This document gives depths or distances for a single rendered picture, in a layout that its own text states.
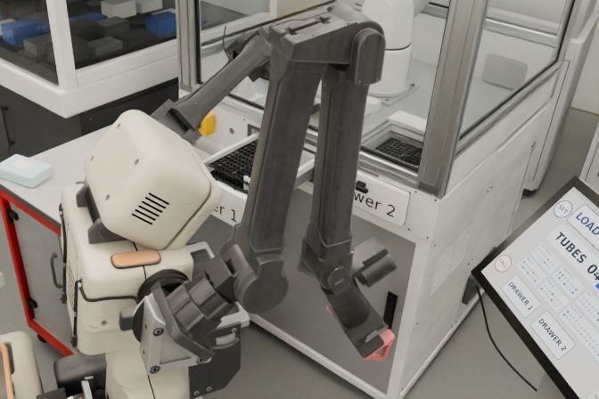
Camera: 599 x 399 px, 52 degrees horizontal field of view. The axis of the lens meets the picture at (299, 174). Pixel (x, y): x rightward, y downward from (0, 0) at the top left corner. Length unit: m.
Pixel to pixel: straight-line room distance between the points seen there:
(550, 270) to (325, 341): 1.15
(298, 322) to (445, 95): 1.12
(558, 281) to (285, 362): 1.37
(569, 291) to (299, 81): 0.77
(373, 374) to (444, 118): 1.03
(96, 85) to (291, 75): 1.73
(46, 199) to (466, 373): 1.65
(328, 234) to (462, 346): 1.79
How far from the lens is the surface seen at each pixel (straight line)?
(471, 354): 2.66
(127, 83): 2.54
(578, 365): 1.28
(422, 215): 1.77
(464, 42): 1.55
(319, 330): 2.32
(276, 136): 0.80
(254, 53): 1.45
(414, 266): 1.89
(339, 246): 0.96
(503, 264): 1.43
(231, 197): 1.70
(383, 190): 1.78
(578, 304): 1.32
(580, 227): 1.39
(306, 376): 2.45
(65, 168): 2.18
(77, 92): 2.40
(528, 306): 1.37
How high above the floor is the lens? 1.86
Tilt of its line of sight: 31 degrees down
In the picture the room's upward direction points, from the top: 4 degrees clockwise
